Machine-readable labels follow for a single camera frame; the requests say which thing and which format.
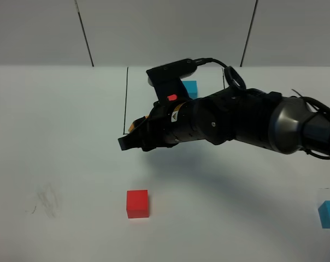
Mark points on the red template block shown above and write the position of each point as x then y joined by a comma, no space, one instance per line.
172,97

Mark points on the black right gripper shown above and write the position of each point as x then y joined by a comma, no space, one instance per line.
164,127

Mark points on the blue template block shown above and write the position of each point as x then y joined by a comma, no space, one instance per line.
191,87

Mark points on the orange block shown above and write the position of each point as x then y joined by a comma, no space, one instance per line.
136,123

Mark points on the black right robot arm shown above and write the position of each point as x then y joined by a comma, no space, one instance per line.
267,120

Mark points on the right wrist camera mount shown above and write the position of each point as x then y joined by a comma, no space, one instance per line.
166,80

